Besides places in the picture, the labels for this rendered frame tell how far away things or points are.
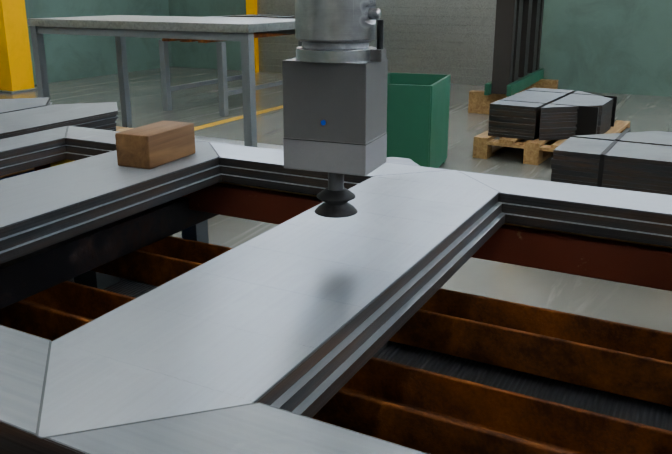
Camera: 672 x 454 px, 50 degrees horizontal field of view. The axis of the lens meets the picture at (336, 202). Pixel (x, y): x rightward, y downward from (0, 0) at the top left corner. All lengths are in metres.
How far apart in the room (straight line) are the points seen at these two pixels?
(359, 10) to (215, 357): 0.33
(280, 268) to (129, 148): 0.47
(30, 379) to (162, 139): 0.63
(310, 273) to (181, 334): 0.16
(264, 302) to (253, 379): 0.13
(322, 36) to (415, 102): 3.63
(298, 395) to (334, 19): 0.33
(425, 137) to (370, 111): 3.63
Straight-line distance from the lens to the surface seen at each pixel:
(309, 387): 0.53
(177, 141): 1.14
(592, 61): 8.75
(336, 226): 0.80
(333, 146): 0.68
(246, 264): 0.70
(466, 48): 9.06
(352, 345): 0.58
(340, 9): 0.66
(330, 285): 0.65
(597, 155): 3.13
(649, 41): 8.67
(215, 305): 0.61
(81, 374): 0.53
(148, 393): 0.50
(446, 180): 1.01
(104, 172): 1.09
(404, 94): 4.29
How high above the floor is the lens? 1.10
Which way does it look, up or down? 16 degrees down
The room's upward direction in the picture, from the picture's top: straight up
